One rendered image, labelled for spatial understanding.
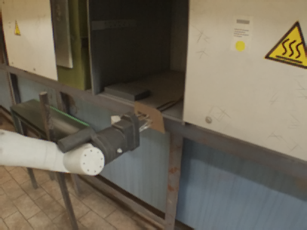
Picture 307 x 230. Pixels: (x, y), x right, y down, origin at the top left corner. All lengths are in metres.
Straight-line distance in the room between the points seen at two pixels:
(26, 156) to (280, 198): 0.75
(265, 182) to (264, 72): 0.44
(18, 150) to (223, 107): 0.45
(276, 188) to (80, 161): 0.62
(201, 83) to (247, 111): 0.13
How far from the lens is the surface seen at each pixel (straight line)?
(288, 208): 0.86
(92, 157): 0.53
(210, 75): 0.52
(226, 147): 0.71
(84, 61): 1.06
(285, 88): 0.48
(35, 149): 0.51
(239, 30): 0.49
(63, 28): 1.11
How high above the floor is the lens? 1.19
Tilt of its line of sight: 25 degrees down
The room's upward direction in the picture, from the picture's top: 1 degrees clockwise
